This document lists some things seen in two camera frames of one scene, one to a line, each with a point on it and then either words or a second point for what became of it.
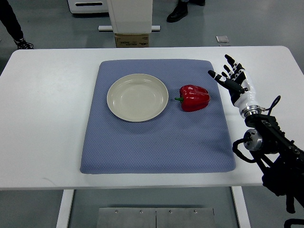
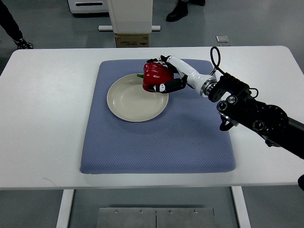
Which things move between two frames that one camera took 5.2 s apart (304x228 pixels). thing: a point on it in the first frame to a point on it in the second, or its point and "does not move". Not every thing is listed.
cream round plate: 137,97 does not move
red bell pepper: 193,98 to 154,73
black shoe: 180,11 does not move
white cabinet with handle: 78,6 does not move
